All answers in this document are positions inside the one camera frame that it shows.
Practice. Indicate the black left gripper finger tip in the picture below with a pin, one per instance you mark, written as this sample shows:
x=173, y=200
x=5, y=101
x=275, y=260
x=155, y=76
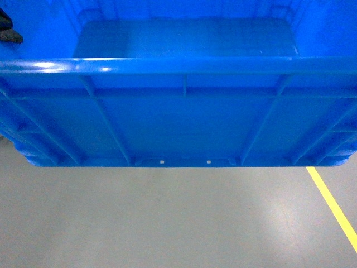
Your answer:
x=8, y=34

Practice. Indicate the blue plastic crate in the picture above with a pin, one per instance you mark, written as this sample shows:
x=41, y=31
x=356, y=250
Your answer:
x=180, y=84

